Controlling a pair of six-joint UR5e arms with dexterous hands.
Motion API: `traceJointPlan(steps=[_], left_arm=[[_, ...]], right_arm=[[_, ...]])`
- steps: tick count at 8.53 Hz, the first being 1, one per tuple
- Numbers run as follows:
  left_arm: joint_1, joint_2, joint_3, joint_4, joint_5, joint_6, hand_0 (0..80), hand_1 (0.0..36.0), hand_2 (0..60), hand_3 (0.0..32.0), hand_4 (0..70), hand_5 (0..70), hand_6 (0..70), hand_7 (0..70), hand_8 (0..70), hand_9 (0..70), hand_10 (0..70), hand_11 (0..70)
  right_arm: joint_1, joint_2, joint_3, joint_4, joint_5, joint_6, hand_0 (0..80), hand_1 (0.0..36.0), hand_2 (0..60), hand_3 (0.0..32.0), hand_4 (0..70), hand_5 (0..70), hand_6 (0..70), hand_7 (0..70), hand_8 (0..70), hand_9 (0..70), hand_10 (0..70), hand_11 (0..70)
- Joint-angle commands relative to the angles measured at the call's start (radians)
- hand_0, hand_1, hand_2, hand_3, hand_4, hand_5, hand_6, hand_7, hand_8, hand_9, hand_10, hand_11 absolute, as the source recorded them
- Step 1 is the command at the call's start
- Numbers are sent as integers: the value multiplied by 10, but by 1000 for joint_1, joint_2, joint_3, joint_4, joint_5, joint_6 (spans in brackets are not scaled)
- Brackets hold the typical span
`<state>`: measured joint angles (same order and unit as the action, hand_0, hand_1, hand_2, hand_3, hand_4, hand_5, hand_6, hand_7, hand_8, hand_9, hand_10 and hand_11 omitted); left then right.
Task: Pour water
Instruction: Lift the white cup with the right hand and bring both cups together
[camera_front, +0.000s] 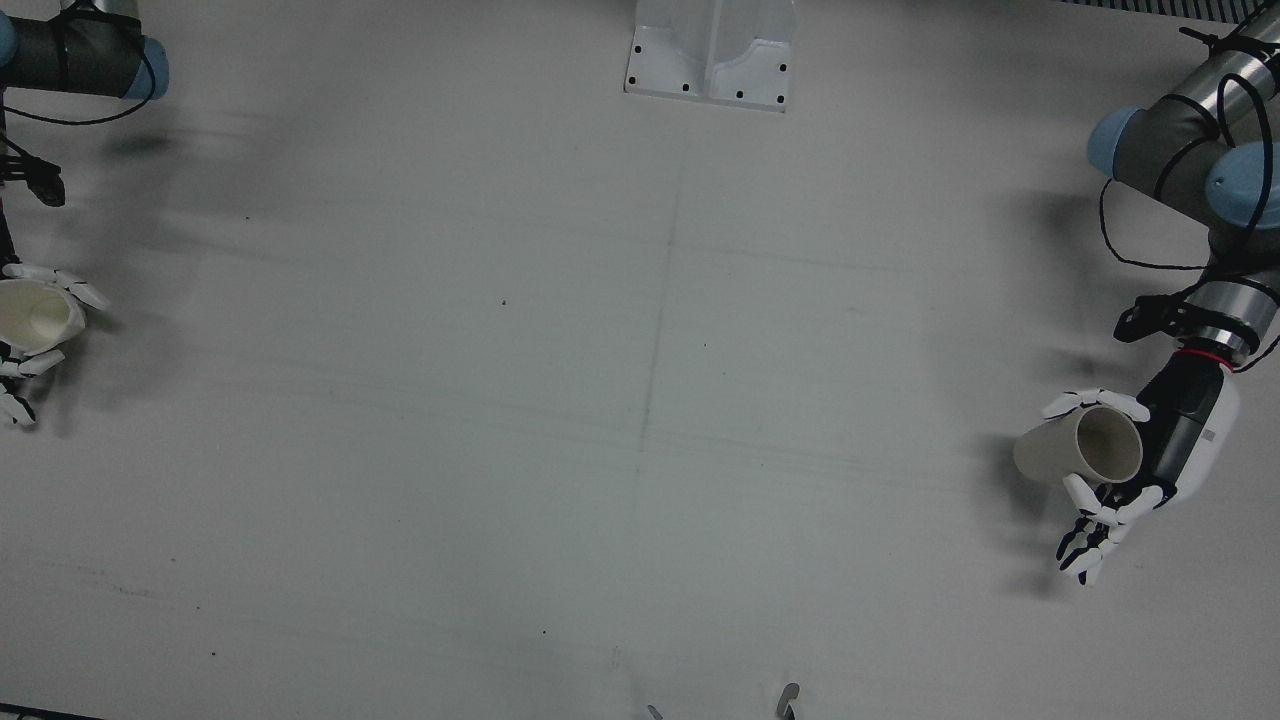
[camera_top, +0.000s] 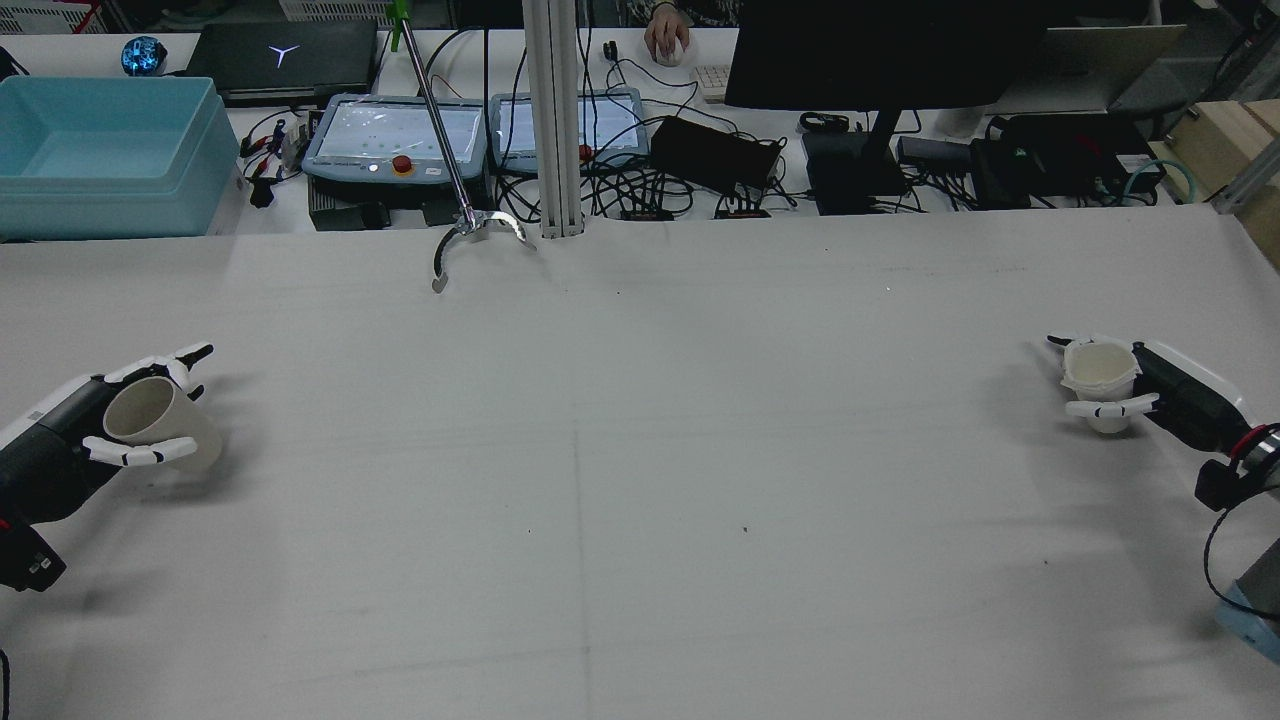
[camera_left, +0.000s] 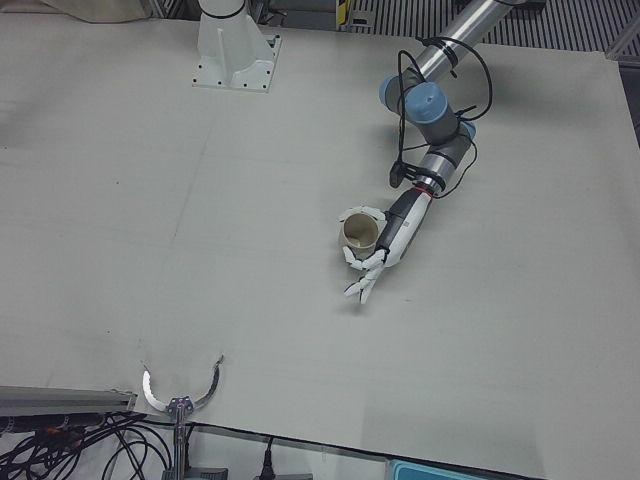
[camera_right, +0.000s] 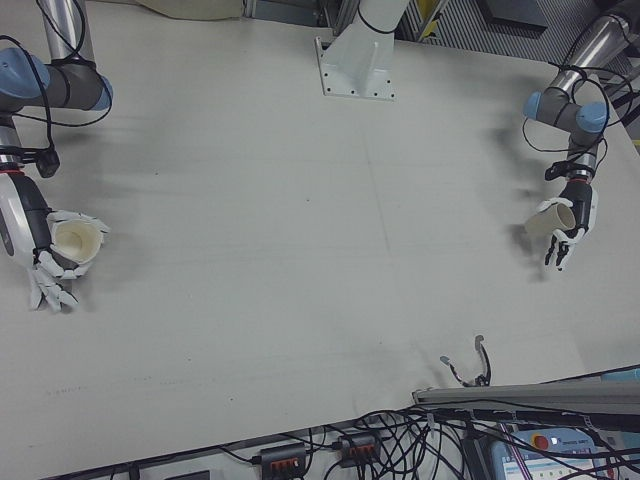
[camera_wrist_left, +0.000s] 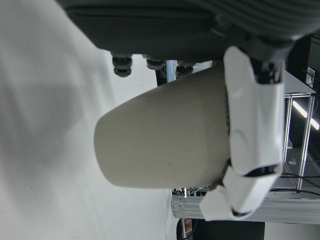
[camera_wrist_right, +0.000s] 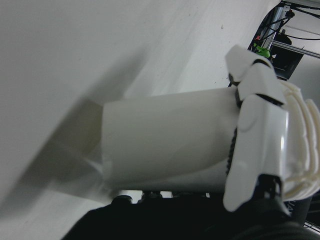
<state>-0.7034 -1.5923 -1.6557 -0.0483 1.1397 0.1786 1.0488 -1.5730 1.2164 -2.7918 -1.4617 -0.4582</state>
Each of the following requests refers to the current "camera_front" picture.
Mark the right UR5e robot arm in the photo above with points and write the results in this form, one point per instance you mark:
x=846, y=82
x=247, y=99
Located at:
x=70, y=60

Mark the grey ribbed strip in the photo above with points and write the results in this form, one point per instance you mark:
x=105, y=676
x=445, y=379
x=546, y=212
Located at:
x=1170, y=8

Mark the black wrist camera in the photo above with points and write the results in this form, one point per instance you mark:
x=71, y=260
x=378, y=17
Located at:
x=1135, y=322
x=45, y=185

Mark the beige paper cup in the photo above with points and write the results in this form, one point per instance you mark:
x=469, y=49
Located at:
x=1060, y=450

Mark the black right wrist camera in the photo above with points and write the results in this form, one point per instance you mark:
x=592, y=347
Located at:
x=45, y=185

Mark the white metal mounting bracket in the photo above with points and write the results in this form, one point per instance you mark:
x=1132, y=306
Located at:
x=700, y=50

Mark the white paper cup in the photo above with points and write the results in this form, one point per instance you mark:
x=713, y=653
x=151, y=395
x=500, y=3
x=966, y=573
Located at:
x=40, y=315

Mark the left white-grey robot hand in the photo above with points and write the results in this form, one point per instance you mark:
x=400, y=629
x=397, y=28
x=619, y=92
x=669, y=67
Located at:
x=1190, y=430

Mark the right white-grey robot hand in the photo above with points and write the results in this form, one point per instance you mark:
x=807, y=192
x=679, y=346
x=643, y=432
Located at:
x=70, y=288

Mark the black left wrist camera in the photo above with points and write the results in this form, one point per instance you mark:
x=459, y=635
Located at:
x=1135, y=322

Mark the left UR5e robot arm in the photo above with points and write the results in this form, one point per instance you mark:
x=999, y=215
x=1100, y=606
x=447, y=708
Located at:
x=1160, y=150

